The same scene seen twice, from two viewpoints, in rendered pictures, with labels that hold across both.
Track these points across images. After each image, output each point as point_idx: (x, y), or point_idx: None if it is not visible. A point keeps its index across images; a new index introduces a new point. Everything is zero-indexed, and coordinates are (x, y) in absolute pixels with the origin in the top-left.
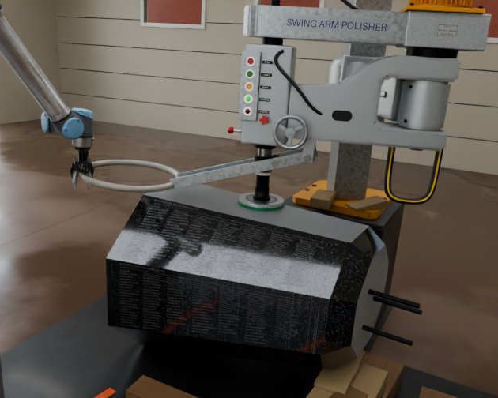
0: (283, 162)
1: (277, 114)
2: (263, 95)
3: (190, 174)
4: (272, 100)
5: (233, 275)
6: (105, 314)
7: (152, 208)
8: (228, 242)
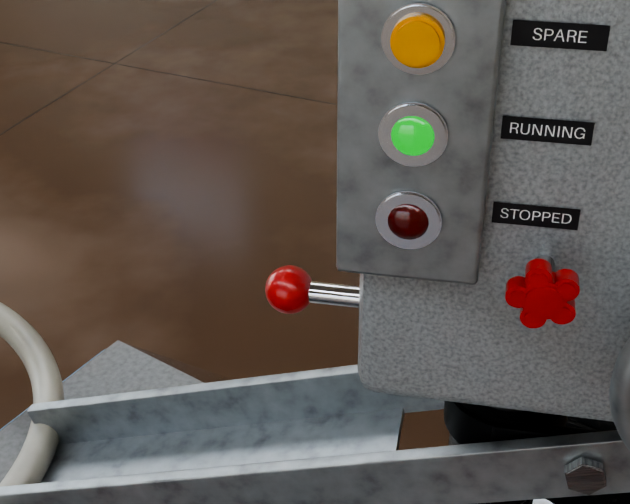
0: None
1: None
2: (539, 94)
3: (77, 481)
4: (611, 136)
5: None
6: None
7: None
8: None
